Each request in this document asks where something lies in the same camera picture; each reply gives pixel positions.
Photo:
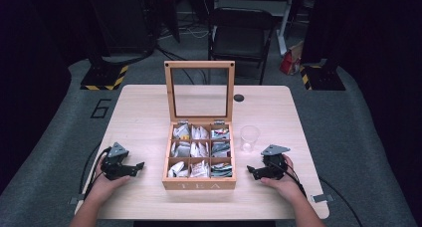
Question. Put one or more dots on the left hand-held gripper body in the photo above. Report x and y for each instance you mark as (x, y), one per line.
(116, 150)

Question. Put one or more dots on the black equipment cabinet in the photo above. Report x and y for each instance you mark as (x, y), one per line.
(126, 21)

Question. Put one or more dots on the pile of white tea packets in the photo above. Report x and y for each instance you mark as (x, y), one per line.
(181, 132)

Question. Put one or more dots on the red bag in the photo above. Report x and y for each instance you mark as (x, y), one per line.
(288, 63)

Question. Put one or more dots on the wooden tea box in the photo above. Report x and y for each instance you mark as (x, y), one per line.
(199, 185)

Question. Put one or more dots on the pile of teal tea packets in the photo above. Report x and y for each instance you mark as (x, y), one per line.
(220, 149)

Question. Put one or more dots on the dark curtain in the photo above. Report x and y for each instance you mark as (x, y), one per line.
(381, 54)
(26, 71)

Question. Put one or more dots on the person's left hand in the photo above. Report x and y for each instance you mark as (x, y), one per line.
(104, 185)

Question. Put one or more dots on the person's right hand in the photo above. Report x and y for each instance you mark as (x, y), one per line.
(287, 184)

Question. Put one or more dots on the grey metal table bracket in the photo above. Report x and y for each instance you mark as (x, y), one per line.
(322, 198)
(76, 199)

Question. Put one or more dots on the black striped stand base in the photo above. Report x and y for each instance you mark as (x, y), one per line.
(323, 78)
(103, 76)

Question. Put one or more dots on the white desk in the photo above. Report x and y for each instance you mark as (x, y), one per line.
(252, 6)

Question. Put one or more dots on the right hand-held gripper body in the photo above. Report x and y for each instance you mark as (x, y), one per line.
(274, 150)

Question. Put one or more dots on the black round table grommet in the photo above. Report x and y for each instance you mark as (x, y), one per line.
(239, 98)

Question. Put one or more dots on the black folding chair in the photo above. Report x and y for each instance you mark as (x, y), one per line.
(237, 44)

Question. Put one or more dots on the clear plastic cup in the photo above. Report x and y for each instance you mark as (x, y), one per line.
(247, 147)

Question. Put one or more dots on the grey floor mat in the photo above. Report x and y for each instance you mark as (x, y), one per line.
(348, 137)

